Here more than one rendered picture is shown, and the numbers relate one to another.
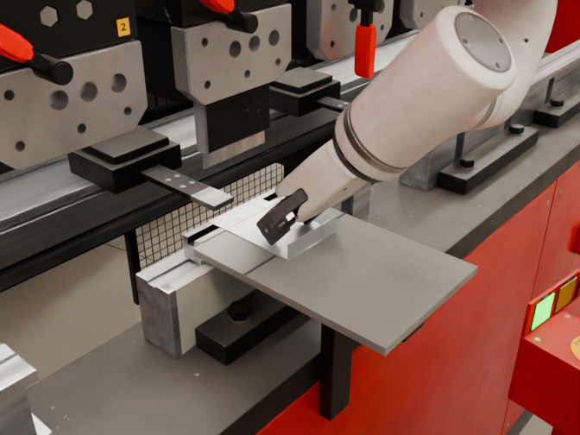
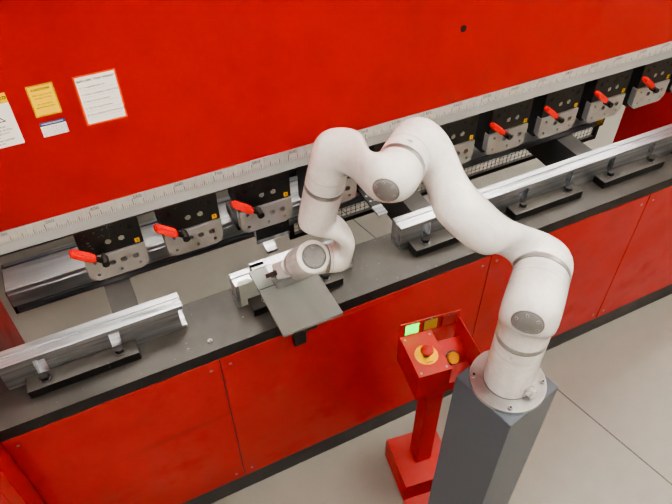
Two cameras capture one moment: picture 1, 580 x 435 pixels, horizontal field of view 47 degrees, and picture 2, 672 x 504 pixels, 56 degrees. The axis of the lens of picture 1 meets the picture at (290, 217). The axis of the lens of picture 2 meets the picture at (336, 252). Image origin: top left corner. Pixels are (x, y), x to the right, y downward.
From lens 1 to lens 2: 1.21 m
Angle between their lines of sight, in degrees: 24
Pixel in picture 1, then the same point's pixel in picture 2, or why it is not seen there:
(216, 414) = (241, 334)
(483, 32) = (315, 252)
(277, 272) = (270, 292)
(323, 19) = not seen: hidden behind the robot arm
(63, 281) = not seen: hidden behind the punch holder
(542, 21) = (344, 249)
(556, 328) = (418, 337)
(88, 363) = (209, 300)
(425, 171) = (398, 240)
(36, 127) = (182, 245)
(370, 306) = (291, 317)
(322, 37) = not seen: hidden behind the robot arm
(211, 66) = (250, 221)
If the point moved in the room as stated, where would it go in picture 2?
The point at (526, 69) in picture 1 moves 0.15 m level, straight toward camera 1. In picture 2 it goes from (344, 260) to (301, 293)
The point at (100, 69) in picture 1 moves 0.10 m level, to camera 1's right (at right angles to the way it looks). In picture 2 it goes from (205, 228) to (238, 238)
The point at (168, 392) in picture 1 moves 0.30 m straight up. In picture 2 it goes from (230, 320) to (216, 248)
